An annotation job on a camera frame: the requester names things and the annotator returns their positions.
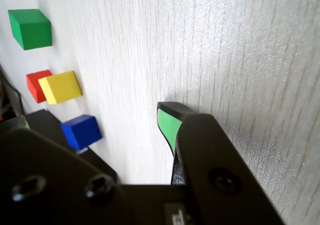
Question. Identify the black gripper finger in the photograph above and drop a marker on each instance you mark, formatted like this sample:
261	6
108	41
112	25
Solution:
45	175
212	155

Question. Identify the blue wooden cube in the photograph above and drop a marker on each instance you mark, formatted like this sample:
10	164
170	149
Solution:
82	132

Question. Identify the yellow wooden cube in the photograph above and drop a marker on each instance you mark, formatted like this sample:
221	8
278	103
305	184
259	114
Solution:
62	87

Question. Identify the red wooden cube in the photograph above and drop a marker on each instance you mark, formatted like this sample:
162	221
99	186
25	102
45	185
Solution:
35	85

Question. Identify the green wooden cube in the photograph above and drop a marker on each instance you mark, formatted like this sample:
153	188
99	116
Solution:
32	30

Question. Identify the black open box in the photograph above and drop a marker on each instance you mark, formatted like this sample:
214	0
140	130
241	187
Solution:
42	121

